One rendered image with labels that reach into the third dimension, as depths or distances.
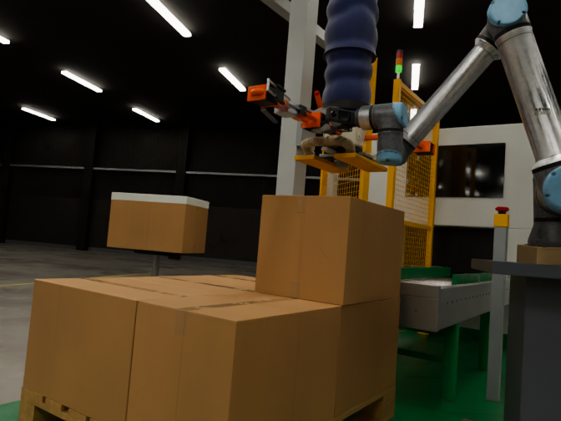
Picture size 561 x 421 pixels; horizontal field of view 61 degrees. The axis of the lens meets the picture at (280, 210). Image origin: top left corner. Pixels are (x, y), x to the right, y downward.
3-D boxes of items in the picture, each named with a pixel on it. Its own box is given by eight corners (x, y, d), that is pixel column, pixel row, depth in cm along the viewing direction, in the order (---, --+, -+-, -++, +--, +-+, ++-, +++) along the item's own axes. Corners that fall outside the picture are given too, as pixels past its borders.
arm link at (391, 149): (405, 166, 176) (406, 133, 176) (401, 163, 166) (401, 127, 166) (379, 166, 180) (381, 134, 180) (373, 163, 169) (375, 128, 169)
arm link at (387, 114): (401, 126, 165) (401, 98, 165) (367, 129, 172) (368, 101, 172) (410, 131, 173) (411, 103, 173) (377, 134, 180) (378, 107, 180)
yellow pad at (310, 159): (331, 173, 232) (331, 163, 232) (349, 172, 226) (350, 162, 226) (293, 159, 204) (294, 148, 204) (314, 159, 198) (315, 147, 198)
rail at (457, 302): (510, 300, 413) (511, 278, 414) (517, 301, 409) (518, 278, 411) (427, 328, 223) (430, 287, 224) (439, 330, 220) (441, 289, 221)
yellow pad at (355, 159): (366, 172, 221) (367, 161, 221) (387, 171, 215) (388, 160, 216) (333, 158, 193) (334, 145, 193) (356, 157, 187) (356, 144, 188)
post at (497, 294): (487, 397, 260) (496, 215, 266) (501, 400, 256) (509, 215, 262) (484, 400, 254) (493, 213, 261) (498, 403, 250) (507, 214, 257)
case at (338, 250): (324, 286, 244) (329, 209, 246) (399, 296, 222) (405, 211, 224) (254, 291, 194) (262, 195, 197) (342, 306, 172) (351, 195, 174)
